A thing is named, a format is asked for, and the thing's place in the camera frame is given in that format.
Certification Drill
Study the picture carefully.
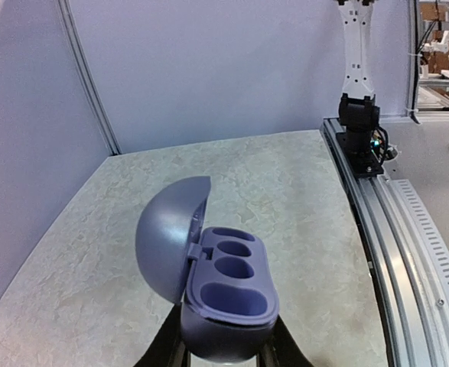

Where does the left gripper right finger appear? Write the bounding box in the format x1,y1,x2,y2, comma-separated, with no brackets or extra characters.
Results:
260,317,314,367

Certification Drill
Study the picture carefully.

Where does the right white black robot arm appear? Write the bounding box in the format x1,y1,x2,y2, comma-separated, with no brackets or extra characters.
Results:
338,1,380,155

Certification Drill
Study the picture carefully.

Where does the purple earbud charging case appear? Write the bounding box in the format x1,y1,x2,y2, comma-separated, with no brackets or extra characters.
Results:
135,176,279,363

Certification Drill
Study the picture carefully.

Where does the aluminium front rail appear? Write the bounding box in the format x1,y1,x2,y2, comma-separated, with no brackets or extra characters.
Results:
322,119,449,366

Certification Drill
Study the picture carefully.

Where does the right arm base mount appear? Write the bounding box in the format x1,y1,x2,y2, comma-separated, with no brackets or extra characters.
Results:
336,127,399,178

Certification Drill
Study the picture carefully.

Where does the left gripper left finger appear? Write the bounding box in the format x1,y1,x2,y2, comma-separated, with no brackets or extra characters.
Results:
134,305,190,367

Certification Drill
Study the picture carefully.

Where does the right aluminium frame post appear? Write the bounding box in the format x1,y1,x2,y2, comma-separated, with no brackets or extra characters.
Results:
406,0,423,123

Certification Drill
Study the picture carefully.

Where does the left aluminium frame post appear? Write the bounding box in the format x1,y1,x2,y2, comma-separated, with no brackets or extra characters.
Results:
57,0,122,156

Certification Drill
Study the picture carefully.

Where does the aluminium frame post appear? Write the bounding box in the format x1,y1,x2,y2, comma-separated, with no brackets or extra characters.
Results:
406,0,423,123
57,0,122,156

